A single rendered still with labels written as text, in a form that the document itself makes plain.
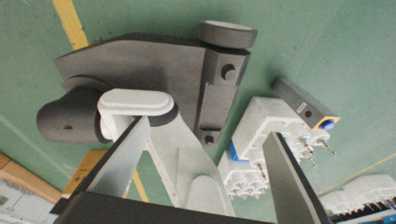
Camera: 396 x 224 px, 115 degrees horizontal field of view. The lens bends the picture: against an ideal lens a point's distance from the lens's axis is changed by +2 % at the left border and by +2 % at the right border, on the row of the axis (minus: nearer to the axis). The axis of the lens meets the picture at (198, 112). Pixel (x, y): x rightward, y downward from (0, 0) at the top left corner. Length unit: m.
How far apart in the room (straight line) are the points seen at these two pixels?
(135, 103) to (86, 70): 0.24
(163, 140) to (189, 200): 0.17
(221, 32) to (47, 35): 0.67
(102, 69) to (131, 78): 0.09
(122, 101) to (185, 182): 0.27
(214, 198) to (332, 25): 0.82
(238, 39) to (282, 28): 0.32
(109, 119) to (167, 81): 0.22
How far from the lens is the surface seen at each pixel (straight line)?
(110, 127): 0.45
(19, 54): 0.94
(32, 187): 1.96
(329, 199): 3.51
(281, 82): 0.80
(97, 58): 0.55
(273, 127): 0.74
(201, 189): 0.25
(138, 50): 0.48
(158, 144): 0.35
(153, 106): 0.38
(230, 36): 0.44
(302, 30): 0.79
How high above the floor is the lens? 0.61
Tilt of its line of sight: 49 degrees down
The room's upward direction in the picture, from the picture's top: 173 degrees clockwise
